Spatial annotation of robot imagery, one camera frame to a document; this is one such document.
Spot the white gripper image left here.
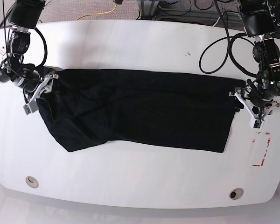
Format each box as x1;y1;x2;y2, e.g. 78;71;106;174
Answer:
23;72;59;115

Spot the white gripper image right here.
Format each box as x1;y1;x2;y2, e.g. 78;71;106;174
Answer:
229;87;280;129

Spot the black t-shirt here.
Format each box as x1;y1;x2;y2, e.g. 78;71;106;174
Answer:
37;70;245;153

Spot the red tape rectangle marking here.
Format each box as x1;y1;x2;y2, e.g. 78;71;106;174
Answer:
250;132;271;167

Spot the black cable image left arm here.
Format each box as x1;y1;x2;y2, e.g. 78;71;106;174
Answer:
0;0;49;70

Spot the right table cable grommet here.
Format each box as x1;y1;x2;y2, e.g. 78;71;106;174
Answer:
229;188;244;200

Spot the table cable grommet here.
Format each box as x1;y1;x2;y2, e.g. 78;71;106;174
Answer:
25;176;39;189
229;188;244;200

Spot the left table cable grommet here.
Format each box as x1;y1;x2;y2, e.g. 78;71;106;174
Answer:
25;176;39;189

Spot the yellow cable on floor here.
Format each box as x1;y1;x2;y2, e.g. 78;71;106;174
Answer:
77;4;117;21

